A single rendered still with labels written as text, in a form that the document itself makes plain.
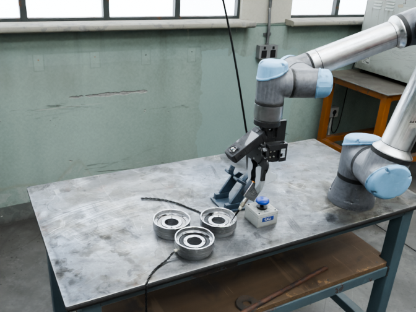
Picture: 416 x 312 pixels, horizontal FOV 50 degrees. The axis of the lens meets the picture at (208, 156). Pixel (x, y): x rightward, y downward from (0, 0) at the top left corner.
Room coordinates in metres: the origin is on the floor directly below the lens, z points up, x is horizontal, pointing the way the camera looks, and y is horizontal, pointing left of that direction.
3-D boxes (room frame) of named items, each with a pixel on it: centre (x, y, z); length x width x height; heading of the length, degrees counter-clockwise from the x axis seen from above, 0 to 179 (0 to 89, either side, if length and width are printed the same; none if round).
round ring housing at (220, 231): (1.09, -0.04, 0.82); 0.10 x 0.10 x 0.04
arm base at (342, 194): (1.32, -0.48, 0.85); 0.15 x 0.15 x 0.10
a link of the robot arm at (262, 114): (1.13, -0.15, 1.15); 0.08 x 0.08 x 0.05
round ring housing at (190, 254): (0.99, 0.02, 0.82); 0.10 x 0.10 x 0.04
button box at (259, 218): (1.16, -0.17, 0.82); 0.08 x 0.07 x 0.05; 119
